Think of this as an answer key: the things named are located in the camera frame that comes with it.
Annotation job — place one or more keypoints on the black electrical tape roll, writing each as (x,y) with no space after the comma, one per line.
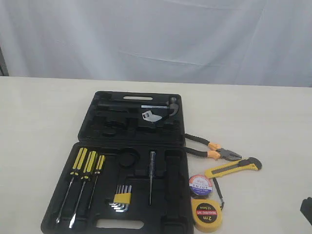
(200,185)

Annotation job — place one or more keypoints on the yellow utility knife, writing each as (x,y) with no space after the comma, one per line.
(250,163)

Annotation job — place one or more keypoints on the yellow measuring tape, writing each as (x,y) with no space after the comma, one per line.
(207,213)

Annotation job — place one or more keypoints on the black plastic tool case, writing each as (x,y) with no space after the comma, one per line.
(120,134)

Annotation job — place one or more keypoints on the silver adjustable wrench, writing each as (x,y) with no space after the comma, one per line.
(150,118)

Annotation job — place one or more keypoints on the voltage tester screwdriver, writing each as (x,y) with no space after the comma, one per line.
(151,173)

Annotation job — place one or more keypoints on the small yellow black screwdriver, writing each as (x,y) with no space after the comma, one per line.
(97,172)

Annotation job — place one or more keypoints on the middle yellow black screwdriver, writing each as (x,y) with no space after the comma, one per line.
(86,176)

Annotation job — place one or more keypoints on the large yellow black screwdriver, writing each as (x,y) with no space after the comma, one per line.
(76,168)

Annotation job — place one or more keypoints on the hex key set yellow holder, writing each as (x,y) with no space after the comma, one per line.
(122,199)

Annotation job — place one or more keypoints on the white backdrop curtain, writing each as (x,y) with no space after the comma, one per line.
(247,42)

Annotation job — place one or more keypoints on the dark object at edge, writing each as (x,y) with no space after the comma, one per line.
(306,209)

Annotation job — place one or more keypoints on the claw hammer black handle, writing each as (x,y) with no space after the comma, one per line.
(170,105)

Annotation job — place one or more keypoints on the pliers black orange handles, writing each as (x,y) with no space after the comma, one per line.
(214,151)

